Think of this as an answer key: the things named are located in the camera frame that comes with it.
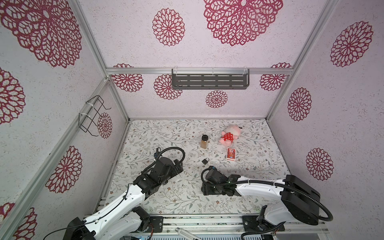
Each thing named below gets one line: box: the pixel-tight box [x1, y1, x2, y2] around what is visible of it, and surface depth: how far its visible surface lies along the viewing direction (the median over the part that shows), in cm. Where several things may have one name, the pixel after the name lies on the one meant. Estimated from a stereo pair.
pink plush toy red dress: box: [219, 124, 241, 147], surface depth 105 cm
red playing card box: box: [226, 147, 236, 161], surface depth 99 cm
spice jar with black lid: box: [200, 134, 209, 149], surface depth 99 cm
